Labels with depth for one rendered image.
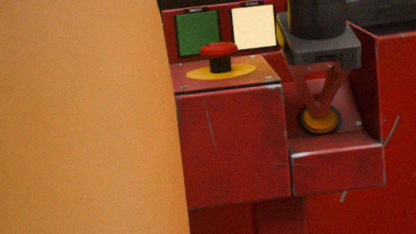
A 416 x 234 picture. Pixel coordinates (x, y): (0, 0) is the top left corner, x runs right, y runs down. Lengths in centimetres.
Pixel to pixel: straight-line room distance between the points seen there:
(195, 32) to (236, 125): 17
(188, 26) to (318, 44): 18
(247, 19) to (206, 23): 5
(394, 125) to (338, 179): 30
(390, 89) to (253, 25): 24
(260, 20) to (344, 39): 15
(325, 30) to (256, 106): 10
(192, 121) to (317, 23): 15
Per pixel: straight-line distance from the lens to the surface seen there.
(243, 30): 98
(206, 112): 83
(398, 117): 115
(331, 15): 85
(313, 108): 91
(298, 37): 86
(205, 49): 88
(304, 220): 94
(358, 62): 85
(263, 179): 86
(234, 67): 91
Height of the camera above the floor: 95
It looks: 13 degrees down
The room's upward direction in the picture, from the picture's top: 6 degrees counter-clockwise
